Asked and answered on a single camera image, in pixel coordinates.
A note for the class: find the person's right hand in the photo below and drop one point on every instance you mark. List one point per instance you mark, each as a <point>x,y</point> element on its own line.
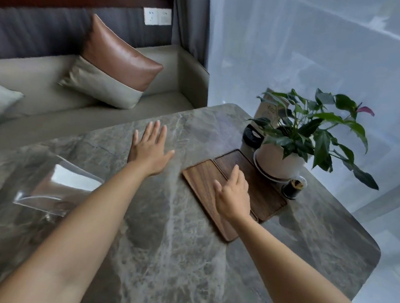
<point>232,201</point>

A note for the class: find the person's left hand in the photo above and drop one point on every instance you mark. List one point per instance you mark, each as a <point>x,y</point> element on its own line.
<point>148,155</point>

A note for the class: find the person's left thumb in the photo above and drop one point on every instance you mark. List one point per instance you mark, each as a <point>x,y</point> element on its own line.
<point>168,155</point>

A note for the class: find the person's left little finger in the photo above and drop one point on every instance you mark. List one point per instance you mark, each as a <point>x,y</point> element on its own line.
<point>135,139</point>

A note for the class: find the person's right middle finger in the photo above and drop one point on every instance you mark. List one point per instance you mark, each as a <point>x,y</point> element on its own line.
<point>241,182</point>

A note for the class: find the person's left middle finger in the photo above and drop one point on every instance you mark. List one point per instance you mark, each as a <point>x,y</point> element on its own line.
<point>155,132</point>

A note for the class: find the person's right thumb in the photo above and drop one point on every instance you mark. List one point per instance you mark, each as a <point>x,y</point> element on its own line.
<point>217,189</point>

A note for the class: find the person's right forearm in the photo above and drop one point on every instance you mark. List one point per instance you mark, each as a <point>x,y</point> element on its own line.
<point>299,291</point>

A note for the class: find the person's left forearm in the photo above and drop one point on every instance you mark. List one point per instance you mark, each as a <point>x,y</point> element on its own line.
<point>83,229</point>

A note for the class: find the flat brown wooden board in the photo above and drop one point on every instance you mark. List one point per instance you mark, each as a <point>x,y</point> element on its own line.
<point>204,190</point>

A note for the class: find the dark wooden recessed tray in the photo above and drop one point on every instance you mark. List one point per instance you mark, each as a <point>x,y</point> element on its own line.
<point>264,194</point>

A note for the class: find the white round plant pot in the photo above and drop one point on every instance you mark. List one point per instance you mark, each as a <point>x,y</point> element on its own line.
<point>279,163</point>

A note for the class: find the black lidded round canister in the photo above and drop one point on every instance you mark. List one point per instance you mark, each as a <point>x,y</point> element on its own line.
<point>251,139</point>

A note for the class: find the small black toothpick jar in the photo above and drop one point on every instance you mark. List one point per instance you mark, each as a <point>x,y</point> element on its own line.
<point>292,189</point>

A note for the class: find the grey-beige sofa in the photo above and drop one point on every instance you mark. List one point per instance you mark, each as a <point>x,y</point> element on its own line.
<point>81,104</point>

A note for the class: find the brown and beige cushion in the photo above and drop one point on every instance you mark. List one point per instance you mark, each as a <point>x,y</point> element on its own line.
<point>114,66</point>

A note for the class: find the green leafy plant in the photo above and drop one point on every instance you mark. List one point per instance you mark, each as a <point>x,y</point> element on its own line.
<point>309,131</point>

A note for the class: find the clear acrylic stand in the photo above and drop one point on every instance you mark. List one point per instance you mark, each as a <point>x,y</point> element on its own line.
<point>59,186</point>

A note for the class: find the grey curtain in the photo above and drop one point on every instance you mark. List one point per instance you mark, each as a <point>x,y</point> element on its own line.
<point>194,13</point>

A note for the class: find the white sheer curtain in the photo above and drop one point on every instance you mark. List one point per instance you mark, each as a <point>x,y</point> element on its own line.
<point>326,56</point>

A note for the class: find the white wall socket plate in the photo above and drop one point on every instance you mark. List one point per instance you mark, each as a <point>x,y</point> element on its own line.
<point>157,16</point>

